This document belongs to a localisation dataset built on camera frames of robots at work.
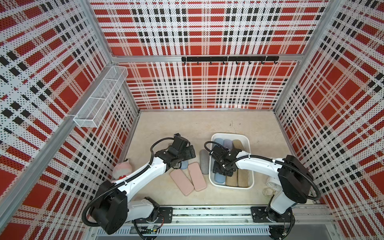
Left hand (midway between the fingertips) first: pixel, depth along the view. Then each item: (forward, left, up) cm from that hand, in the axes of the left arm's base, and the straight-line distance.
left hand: (190, 152), depth 85 cm
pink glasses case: (-14, +5, -8) cm, 17 cm away
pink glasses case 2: (-11, -4, -8) cm, 14 cm away
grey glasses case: (-2, -8, -8) cm, 11 cm away
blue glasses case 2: (-4, +4, -8) cm, 10 cm away
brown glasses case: (+9, -30, -7) cm, 32 cm away
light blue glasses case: (+14, -18, -9) cm, 25 cm away
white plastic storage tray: (+11, -36, -6) cm, 37 cm away
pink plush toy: (-8, +39, -4) cm, 40 cm away
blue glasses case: (-13, -16, -5) cm, 22 cm away
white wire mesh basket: (+20, +60, +12) cm, 64 cm away
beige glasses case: (-14, -24, -8) cm, 29 cm away
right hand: (-8, -17, -7) cm, 20 cm away
